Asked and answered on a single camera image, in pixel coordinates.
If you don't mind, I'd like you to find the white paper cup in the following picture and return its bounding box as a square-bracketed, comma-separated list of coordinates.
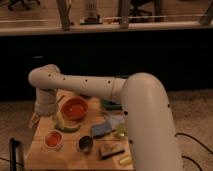
[44, 130, 63, 150]

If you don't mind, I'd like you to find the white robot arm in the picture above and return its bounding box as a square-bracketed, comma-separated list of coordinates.
[28, 64, 184, 171]

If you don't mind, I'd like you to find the black office chair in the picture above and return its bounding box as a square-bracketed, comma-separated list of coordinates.
[129, 0, 152, 17]

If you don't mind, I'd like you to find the small metal cup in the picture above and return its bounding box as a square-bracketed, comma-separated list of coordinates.
[78, 136, 93, 153]

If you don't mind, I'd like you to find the black floor cable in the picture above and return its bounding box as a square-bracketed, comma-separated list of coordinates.
[175, 132, 213, 171]

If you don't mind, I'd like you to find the green cucumber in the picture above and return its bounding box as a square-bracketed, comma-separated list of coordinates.
[54, 124, 80, 133]

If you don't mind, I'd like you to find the red apple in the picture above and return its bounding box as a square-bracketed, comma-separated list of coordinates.
[46, 133, 61, 147]

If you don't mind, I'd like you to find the orange bowl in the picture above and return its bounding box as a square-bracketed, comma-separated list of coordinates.
[61, 97, 88, 121]

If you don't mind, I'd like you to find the brown block eraser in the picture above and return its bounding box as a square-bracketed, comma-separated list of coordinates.
[99, 143, 125, 160]

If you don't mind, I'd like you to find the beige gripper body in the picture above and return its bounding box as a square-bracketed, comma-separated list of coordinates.
[29, 112, 64, 128]

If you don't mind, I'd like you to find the wooden table leg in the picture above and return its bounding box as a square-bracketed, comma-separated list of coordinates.
[56, 0, 70, 31]

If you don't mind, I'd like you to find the grey cloth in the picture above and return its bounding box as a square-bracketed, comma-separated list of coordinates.
[104, 115, 124, 131]

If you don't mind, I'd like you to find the black stand post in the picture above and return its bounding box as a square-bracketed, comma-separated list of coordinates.
[9, 138, 24, 171]

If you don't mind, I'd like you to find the green plastic tray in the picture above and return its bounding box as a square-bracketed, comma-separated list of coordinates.
[101, 100, 122, 110]

